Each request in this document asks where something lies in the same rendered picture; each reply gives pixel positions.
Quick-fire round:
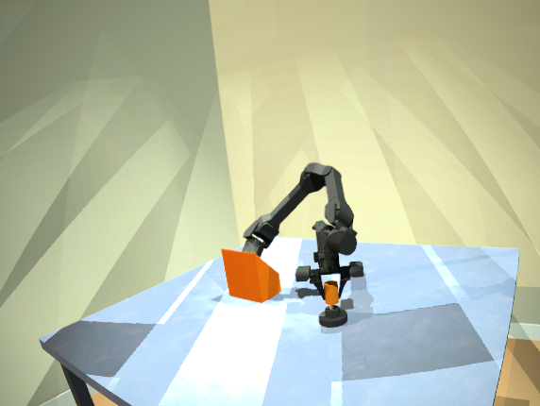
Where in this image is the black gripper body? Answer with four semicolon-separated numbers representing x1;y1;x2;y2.
295;249;364;282

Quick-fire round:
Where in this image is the orange cylinder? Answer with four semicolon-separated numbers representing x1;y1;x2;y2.
323;279;340;305

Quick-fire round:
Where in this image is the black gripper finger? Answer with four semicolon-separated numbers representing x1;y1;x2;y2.
310;276;325;300
339;276;351;298

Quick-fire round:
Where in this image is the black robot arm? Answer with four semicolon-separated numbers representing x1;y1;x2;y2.
242;162;357;257

